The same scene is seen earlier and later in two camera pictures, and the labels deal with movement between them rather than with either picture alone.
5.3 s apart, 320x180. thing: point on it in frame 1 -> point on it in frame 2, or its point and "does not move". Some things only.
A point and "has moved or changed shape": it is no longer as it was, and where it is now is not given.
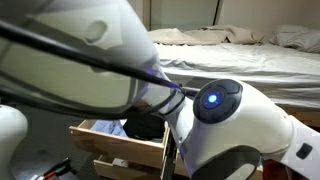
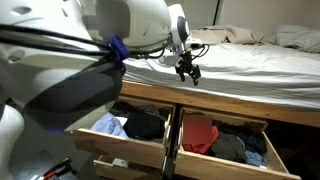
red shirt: x=274 y=170 has moved or changed shape
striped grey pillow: x=297 y=37 does not move
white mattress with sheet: x=289 y=77 does not move
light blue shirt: x=112 y=126 does not move
